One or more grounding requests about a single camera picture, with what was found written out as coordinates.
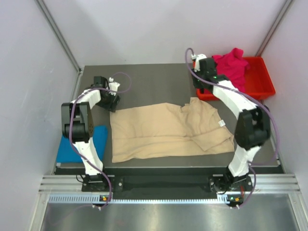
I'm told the beige t shirt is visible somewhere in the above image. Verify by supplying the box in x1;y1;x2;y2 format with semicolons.
110;97;235;163

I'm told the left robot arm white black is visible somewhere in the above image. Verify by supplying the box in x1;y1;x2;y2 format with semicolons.
61;76;120;191

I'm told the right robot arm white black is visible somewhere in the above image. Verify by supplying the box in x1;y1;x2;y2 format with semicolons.
191;54;270;191

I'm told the folded blue t shirt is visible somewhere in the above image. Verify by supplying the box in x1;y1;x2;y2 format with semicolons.
56;126;108;163

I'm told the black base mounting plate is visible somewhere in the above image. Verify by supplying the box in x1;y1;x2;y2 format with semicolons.
76;167;252;194

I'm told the pink t shirt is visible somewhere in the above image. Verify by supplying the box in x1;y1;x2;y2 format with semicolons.
212;48;250;93

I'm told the red plastic bin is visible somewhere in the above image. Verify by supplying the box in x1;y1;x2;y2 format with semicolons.
206;57;275;101

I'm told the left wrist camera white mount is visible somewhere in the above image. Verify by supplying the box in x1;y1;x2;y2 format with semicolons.
108;77;120;96

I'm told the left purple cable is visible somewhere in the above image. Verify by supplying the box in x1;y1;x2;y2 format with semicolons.
68;72;132;210

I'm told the purple cable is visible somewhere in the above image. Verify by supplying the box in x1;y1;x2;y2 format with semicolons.
68;72;132;210
184;47;281;209

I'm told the aluminium frame rail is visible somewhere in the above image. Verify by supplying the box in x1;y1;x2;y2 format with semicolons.
39;175;82;193

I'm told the grey slotted cable duct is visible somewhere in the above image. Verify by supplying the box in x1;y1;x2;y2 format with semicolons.
48;193;241;205

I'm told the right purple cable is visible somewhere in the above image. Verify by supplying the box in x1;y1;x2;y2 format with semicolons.
184;47;281;209

